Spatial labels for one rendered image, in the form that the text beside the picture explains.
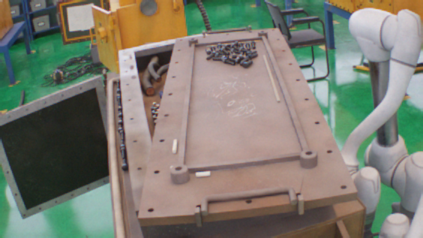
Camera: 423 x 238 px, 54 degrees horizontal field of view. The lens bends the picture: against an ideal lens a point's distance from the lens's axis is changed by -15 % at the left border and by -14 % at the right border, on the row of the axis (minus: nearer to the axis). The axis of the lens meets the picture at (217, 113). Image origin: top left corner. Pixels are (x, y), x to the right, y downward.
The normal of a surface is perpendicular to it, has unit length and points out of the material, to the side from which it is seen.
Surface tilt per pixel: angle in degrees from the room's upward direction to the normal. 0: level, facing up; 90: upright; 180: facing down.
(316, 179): 0
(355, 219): 90
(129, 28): 90
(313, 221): 0
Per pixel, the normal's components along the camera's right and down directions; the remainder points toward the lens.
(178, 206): -0.11, -0.90
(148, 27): 0.25, 0.38
